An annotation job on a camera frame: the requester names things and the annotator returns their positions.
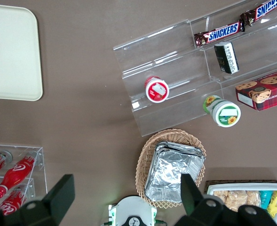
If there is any red strawberry lidded cup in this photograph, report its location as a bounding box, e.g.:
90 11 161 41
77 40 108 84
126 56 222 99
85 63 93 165
144 75 170 103

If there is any wrapped rice cracker pack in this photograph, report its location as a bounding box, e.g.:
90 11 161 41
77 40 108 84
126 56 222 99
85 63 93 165
245 190 261 208
213 190 230 208
225 190 248 212

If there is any cream plastic serving tray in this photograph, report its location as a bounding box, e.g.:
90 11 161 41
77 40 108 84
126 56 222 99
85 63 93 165
0 3 44 102

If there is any red tartan cookie box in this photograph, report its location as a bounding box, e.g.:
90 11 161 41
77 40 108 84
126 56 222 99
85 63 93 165
235 68 277 112

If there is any white rectangular snack container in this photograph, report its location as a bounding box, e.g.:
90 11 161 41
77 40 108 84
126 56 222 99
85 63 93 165
206 183 277 224

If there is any dark brown woven tray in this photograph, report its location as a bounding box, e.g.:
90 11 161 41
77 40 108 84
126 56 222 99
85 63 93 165
203 179 277 195

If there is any clear acrylic stepped display stand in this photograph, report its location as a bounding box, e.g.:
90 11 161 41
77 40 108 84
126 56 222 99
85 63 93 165
112 0 277 137

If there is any yellow snack packet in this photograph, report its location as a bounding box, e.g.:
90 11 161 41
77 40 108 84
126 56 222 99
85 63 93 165
267 190 277 218

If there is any Snickers chocolate bar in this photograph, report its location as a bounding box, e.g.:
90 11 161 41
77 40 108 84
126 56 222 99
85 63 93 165
239 0 277 26
193 20 246 49

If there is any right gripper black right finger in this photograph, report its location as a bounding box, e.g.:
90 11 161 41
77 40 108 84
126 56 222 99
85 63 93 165
175 173 224 226

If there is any aluminium foil tray stack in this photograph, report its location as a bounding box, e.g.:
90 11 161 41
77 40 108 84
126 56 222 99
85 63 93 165
144 141 206 204

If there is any clear acrylic bottle rack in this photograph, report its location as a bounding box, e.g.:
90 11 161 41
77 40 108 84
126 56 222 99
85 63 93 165
0 144 48 212

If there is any teal snack packet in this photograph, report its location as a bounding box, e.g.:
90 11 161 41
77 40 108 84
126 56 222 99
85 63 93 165
259 190 273 210

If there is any small black snack box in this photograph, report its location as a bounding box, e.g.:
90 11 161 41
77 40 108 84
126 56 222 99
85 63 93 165
214 41 240 75

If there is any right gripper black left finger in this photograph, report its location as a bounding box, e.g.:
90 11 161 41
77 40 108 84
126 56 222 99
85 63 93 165
19 174 76 226

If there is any oval light wicker basket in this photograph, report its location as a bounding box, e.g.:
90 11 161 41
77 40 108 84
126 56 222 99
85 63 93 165
135 128 207 209

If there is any green sunflower lidded cup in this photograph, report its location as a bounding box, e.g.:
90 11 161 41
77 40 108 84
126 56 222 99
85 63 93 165
202 95 242 127

